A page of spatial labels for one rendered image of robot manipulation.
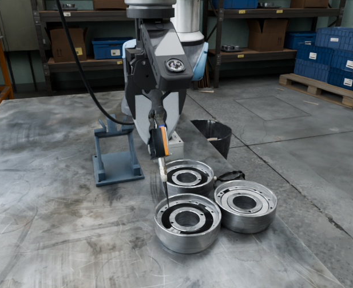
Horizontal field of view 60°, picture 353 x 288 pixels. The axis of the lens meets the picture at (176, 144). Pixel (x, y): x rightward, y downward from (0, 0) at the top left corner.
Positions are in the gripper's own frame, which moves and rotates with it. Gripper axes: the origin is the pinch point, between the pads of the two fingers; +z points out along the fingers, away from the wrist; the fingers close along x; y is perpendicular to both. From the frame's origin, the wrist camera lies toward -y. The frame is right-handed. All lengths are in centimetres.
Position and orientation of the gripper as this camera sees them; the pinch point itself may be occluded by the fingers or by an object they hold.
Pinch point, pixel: (157, 138)
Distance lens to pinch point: 51.8
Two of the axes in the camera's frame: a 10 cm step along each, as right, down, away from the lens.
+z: 0.0, 9.0, 4.4
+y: -2.9, -4.2, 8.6
